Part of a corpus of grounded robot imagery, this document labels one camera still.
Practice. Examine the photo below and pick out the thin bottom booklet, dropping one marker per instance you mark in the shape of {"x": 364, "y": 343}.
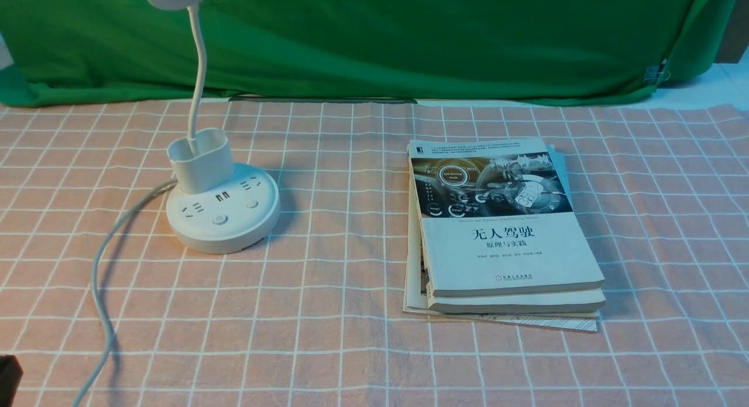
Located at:
{"x": 414, "y": 302}

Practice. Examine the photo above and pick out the green backdrop cloth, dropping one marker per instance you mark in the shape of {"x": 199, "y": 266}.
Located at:
{"x": 550, "y": 52}

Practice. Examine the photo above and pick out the pink checkered tablecloth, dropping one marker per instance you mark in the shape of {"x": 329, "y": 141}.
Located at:
{"x": 314, "y": 317}

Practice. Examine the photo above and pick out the white self-driving textbook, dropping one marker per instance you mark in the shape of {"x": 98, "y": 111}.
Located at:
{"x": 496, "y": 220}

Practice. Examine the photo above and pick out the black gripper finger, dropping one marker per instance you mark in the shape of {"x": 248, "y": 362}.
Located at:
{"x": 11, "y": 375}

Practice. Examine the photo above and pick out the metal binder clip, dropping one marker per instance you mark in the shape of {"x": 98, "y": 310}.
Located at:
{"x": 657, "y": 74}

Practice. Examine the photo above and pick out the white desk lamp with sockets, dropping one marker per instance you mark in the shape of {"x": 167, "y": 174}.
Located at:
{"x": 218, "y": 206}

